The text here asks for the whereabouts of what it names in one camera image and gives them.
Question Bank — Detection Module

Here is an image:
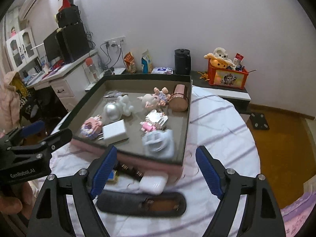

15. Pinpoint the orange snack bag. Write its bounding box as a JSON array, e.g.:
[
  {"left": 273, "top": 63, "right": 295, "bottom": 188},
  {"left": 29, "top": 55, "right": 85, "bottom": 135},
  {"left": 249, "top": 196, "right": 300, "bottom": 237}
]
[{"left": 123, "top": 52, "right": 137, "bottom": 74}]

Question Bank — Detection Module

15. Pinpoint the pink block donut toy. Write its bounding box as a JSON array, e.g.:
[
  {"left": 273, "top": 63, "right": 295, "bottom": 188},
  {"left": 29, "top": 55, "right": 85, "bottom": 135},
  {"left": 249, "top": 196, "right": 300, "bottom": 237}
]
[{"left": 80, "top": 115, "right": 103, "bottom": 140}]

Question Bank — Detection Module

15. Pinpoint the white desk with drawers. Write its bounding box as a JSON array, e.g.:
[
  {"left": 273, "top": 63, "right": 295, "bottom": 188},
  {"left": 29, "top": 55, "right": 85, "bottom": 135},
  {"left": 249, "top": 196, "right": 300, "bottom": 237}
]
[{"left": 28, "top": 49, "right": 98, "bottom": 112}]

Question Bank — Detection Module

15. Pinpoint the clear glass item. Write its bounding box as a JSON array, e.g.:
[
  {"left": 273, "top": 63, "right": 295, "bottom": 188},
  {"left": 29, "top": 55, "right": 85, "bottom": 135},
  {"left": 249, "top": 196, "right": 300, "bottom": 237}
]
[{"left": 103, "top": 90, "right": 127, "bottom": 99}]

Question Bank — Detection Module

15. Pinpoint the pink jacket on chair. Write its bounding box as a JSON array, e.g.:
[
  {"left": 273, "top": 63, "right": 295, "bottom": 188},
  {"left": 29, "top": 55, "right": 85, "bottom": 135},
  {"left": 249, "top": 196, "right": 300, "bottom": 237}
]
[{"left": 1, "top": 71, "right": 20, "bottom": 132}]

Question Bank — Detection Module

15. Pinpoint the black computer tower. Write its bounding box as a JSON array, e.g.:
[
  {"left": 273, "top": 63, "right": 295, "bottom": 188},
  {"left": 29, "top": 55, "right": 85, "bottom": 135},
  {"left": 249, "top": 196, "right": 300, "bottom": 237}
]
[{"left": 55, "top": 23, "right": 90, "bottom": 64}]

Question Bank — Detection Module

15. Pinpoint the black remote control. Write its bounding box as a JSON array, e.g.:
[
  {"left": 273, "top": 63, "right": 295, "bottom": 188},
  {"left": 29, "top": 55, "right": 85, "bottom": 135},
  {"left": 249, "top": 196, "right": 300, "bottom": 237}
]
[{"left": 96, "top": 190, "right": 187, "bottom": 218}]

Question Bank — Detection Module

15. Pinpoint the white ceramic figurine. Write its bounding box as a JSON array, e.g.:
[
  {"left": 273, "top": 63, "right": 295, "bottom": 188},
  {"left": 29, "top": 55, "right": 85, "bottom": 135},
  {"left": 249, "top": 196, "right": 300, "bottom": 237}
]
[{"left": 116, "top": 95, "right": 134, "bottom": 117}]

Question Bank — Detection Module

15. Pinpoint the wet wipes pack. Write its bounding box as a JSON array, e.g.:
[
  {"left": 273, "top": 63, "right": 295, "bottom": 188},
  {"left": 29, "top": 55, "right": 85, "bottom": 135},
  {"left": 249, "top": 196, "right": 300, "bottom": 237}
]
[{"left": 151, "top": 67, "right": 174, "bottom": 75}]

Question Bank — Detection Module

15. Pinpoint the black box on tower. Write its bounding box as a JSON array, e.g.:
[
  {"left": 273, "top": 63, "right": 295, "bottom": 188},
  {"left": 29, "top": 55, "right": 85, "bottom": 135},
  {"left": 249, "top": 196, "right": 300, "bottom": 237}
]
[{"left": 56, "top": 5, "right": 81, "bottom": 28}]

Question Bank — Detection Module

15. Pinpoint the white wall power strip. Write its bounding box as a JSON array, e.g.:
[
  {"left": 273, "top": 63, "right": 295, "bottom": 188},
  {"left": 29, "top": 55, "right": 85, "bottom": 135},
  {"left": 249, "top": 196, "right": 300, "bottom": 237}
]
[{"left": 104, "top": 36, "right": 126, "bottom": 47}]

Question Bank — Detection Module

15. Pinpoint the pink pig figurine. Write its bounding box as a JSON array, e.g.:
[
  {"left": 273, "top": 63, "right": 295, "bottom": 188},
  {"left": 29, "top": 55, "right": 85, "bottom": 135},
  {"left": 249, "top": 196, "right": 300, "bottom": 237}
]
[{"left": 137, "top": 87, "right": 171, "bottom": 111}]

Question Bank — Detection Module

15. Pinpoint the black kettle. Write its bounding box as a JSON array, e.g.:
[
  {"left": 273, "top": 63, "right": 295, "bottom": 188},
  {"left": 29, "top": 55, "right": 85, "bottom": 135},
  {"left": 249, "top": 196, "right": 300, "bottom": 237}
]
[{"left": 175, "top": 48, "right": 191, "bottom": 75}]

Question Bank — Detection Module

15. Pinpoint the rose gold cylinder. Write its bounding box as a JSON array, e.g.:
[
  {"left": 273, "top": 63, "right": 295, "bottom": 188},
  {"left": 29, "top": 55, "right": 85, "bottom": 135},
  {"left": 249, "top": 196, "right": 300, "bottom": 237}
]
[{"left": 169, "top": 84, "right": 189, "bottom": 112}]

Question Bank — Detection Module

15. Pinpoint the black computer monitor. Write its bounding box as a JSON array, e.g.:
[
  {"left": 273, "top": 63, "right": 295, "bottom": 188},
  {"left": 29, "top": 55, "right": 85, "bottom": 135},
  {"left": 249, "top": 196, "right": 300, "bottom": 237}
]
[{"left": 43, "top": 29, "right": 61, "bottom": 63}]

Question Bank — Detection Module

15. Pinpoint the blue white snack bag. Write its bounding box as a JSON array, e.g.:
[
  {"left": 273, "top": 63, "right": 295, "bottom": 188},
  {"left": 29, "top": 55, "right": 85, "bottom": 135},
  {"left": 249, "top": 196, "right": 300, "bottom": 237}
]
[{"left": 141, "top": 50, "right": 153, "bottom": 74}]

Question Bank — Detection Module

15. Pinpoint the orange toy box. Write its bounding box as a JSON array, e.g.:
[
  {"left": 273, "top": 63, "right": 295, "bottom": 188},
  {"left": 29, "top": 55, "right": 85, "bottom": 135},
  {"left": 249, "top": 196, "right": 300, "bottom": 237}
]
[{"left": 207, "top": 62, "right": 249, "bottom": 89}]

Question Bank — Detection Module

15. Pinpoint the black hair clip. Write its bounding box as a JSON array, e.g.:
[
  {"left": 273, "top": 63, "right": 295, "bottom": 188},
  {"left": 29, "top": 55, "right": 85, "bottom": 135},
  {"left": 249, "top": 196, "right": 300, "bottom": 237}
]
[{"left": 114, "top": 161, "right": 144, "bottom": 181}]

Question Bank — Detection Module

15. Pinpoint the silver pearl ball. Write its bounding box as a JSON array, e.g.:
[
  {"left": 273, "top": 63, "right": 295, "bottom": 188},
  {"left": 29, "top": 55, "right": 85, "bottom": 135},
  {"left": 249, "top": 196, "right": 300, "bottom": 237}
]
[{"left": 103, "top": 103, "right": 122, "bottom": 122}]

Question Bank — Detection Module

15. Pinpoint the white earbuds case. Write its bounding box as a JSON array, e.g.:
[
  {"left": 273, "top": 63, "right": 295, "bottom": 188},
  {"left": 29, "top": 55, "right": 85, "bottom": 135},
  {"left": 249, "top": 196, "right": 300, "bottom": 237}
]
[{"left": 139, "top": 171, "right": 169, "bottom": 195}]

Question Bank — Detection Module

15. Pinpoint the white striped quilted tablecloth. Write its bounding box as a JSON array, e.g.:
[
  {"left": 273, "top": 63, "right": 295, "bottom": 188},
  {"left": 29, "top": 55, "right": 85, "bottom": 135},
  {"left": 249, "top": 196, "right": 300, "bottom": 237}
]
[{"left": 49, "top": 85, "right": 261, "bottom": 237}]

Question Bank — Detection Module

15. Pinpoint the black office chair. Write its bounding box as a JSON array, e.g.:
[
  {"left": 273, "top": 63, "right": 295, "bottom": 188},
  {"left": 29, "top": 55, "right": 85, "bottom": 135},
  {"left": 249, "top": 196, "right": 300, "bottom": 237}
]
[{"left": 19, "top": 87, "right": 68, "bottom": 135}]

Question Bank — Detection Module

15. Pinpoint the yellow plush toy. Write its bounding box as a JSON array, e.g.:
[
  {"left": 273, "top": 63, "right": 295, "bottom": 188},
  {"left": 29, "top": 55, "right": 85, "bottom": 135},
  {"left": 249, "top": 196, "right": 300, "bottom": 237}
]
[{"left": 204, "top": 53, "right": 233, "bottom": 69}]

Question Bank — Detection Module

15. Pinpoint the white power adapter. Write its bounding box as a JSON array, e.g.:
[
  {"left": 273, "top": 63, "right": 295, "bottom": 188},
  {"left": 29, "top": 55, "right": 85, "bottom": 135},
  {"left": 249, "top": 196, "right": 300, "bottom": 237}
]
[{"left": 98, "top": 119, "right": 129, "bottom": 145}]

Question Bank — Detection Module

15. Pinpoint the white plush toy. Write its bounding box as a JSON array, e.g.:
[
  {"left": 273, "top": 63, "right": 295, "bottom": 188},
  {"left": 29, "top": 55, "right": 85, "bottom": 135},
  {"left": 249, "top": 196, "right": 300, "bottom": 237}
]
[{"left": 213, "top": 47, "right": 233, "bottom": 65}]

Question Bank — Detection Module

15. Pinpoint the blue battery pack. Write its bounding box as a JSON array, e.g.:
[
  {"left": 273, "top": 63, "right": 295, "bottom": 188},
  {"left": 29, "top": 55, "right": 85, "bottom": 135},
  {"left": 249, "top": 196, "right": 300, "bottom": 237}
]
[{"left": 107, "top": 170, "right": 118, "bottom": 184}]

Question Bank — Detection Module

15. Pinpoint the white glass door cabinet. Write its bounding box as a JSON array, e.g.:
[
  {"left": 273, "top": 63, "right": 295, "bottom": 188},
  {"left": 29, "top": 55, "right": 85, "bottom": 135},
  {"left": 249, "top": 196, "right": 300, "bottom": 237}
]
[{"left": 6, "top": 27, "right": 38, "bottom": 71}]

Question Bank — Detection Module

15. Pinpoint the person's left hand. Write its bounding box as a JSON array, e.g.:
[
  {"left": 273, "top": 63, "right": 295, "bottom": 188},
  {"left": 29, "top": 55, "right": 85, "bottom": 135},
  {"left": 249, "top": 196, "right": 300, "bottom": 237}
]
[{"left": 1, "top": 182, "right": 34, "bottom": 219}]

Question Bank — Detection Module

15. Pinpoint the pink box black rim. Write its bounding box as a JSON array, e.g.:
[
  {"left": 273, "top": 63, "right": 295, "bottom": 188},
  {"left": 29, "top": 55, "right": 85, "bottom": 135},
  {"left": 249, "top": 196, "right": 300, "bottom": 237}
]
[{"left": 60, "top": 74, "right": 192, "bottom": 178}]

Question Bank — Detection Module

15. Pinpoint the pink printed bedding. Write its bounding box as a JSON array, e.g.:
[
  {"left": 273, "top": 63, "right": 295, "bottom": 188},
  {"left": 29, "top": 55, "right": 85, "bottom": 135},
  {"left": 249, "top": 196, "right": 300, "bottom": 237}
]
[{"left": 281, "top": 192, "right": 315, "bottom": 236}]

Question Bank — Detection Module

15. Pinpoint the bottle with orange cap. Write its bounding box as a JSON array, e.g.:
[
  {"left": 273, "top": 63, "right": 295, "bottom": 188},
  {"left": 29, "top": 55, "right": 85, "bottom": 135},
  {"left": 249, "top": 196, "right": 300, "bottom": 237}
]
[{"left": 85, "top": 57, "right": 99, "bottom": 83}]

